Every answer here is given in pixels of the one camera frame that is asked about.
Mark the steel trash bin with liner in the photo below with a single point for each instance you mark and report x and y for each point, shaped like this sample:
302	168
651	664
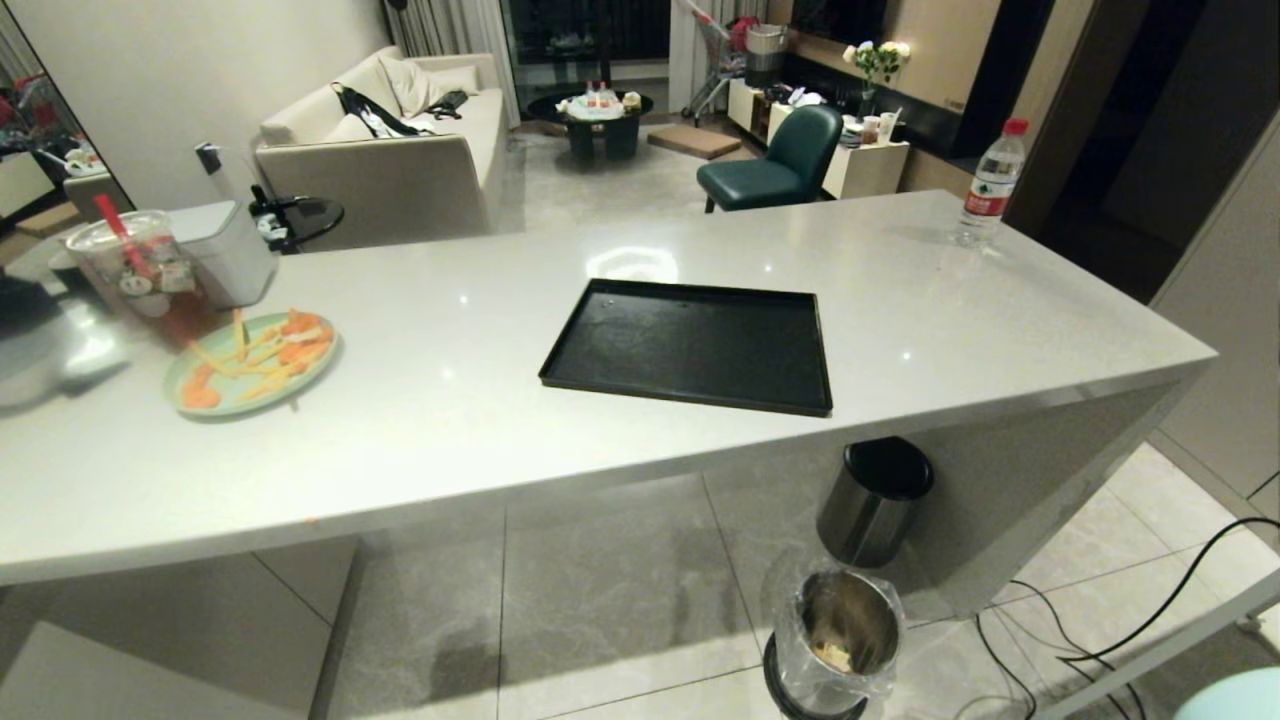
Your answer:
838	640

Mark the round black coffee table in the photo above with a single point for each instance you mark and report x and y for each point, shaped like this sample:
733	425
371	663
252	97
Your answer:
592	125

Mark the shopping cart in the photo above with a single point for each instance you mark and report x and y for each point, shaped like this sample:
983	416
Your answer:
722	60

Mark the black rectangular tray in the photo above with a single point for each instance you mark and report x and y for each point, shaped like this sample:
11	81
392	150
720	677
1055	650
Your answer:
690	345

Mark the beige sofa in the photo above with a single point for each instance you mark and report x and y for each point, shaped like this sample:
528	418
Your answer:
400	165

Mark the vase with white flowers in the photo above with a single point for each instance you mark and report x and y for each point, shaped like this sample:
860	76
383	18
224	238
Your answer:
877	65

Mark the red straw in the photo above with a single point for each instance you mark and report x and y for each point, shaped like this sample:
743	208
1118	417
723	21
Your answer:
122	235

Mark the green plate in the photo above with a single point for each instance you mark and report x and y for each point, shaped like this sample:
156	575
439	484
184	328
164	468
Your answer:
190	375

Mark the brown floor mat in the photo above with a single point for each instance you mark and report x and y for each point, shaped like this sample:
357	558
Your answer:
694	141

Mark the white rectangular container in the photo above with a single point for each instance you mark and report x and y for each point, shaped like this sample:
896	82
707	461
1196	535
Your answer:
225	252

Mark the round black side table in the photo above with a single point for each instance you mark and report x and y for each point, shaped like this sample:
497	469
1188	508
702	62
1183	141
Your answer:
305	220

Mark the steel bin with black lid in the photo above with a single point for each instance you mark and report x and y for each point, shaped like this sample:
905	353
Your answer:
872	500

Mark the clear plastic drink cup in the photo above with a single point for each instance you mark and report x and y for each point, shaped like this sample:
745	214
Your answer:
140	275

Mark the clear plastic water bottle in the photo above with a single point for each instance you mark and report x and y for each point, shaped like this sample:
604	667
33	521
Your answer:
991	190

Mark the light blue round stool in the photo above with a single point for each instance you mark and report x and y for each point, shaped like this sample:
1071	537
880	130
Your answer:
1225	698

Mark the orange food scraps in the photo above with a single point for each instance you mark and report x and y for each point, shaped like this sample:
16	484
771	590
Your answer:
275	352

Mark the dark green chair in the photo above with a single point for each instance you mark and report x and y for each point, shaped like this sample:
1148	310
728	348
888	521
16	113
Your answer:
780	165

